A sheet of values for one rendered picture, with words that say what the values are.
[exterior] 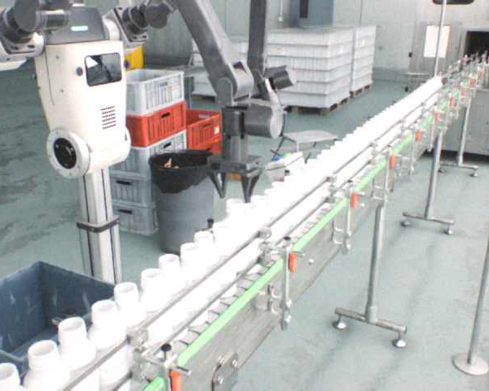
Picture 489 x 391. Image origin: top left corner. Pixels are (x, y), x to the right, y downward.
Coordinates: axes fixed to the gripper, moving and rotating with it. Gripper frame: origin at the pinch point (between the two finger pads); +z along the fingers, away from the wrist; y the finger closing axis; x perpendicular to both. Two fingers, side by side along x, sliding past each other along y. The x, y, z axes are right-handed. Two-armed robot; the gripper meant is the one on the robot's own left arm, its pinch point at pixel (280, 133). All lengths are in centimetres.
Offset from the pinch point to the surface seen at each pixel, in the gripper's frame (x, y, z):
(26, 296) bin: 45, -80, 17
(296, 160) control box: -3.7, -2.0, 9.6
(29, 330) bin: 49, -81, 26
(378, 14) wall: 215, 961, -89
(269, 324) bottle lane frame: -12, -58, 40
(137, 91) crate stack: 150, 108, -40
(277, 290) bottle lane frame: -15, -54, 33
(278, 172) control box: -0.3, -10.2, 10.9
